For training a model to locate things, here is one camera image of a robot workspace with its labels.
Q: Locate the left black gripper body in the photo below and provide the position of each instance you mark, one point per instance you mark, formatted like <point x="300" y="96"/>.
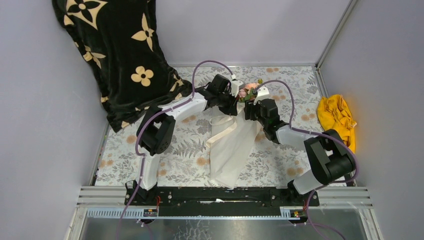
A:
<point x="224" y="101"/>

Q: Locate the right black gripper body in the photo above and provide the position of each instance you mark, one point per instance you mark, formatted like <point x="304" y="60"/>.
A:
<point x="255" y="109"/>

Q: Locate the pink fake flower bouquet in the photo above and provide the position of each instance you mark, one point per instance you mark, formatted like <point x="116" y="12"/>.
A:
<point x="248" y="92"/>

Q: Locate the cream printed ribbon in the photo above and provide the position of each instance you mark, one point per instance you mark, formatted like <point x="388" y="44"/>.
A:
<point x="218" y="121"/>

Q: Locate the white translucent wrapping paper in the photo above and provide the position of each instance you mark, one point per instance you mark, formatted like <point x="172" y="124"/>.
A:
<point x="229" y="155"/>

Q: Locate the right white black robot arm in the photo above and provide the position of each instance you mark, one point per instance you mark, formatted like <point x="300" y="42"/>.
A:
<point x="329" y="158"/>

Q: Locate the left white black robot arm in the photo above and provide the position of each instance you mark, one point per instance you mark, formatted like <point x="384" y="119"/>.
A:
<point x="156" y="130"/>

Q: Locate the black blanket with cream flowers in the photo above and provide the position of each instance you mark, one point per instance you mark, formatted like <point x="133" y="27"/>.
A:
<point x="119" y="41"/>

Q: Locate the floral patterned table mat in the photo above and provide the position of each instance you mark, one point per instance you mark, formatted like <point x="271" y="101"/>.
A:
<point x="186" y="162"/>

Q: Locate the yellow cloth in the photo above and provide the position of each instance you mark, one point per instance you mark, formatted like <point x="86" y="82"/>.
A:
<point x="334" y="113"/>

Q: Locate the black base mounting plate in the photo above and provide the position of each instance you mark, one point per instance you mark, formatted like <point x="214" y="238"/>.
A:
<point x="218" y="201"/>

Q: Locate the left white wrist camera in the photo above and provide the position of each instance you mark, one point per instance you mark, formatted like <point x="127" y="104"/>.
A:
<point x="235" y="85"/>

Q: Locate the aluminium frame rail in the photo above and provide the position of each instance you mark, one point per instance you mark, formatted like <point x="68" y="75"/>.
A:
<point x="110" y="201"/>

